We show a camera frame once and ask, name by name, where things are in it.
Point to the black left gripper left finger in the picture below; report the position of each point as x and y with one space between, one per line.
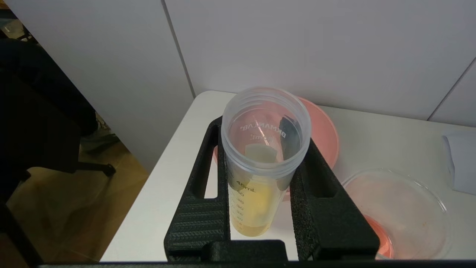
200 223

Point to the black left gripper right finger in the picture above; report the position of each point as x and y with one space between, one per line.
327 223

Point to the test tube with yellow pigment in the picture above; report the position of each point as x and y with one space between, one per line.
253 208

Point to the clear glass beaker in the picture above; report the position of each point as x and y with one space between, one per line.
405 216

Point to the pink plastic bowl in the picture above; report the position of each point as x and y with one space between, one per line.
323 134

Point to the white paper sheet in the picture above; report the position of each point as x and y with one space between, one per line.
463 163

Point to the dark background furniture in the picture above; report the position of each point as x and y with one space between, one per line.
33 123

